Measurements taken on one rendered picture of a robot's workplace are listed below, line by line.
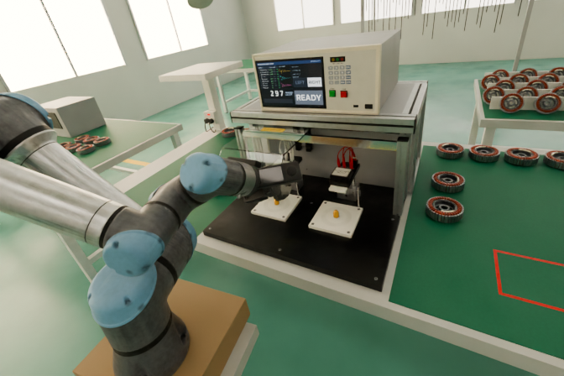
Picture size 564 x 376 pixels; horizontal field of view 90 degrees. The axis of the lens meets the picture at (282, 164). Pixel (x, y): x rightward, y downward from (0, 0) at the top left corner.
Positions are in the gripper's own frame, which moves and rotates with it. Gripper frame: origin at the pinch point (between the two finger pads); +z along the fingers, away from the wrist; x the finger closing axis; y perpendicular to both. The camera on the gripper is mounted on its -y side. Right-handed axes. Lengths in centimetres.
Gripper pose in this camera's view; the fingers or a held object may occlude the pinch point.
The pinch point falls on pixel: (290, 185)
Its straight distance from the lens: 80.1
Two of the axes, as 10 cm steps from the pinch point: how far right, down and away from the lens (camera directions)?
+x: 2.1, 9.4, -2.8
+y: -8.6, 3.1, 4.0
